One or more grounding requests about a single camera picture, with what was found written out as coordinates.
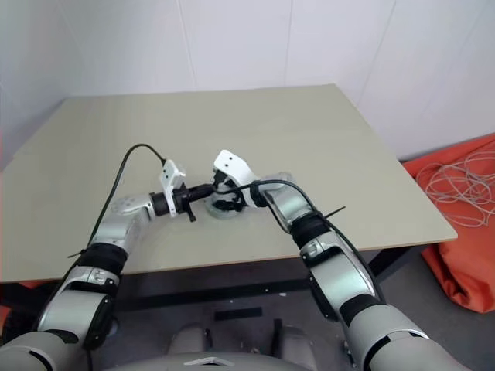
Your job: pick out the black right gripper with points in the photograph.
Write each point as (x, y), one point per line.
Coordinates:
(224, 181)

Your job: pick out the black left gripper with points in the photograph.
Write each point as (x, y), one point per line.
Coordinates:
(181, 199)

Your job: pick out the spoked motor with copper windings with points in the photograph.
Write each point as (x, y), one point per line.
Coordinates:
(222, 216)

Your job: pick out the round silver motor cover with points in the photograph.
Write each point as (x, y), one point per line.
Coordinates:
(210, 206)

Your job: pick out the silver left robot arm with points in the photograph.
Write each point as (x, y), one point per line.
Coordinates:
(116, 228)

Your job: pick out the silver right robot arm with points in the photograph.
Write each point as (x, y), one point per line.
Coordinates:
(290, 205)

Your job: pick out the dark rounded grey shape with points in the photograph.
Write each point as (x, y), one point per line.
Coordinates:
(189, 340)
(292, 340)

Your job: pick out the grey robot torso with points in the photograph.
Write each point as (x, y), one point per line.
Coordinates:
(239, 363)

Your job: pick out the orange beanbag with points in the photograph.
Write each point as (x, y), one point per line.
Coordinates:
(464, 263)

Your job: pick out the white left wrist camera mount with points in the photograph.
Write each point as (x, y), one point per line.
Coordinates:
(170, 174)

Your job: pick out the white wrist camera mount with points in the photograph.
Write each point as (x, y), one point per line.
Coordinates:
(170, 174)
(236, 166)

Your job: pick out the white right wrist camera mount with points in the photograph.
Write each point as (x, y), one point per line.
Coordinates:
(236, 166)

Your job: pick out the black table frame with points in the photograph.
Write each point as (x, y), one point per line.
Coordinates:
(232, 282)

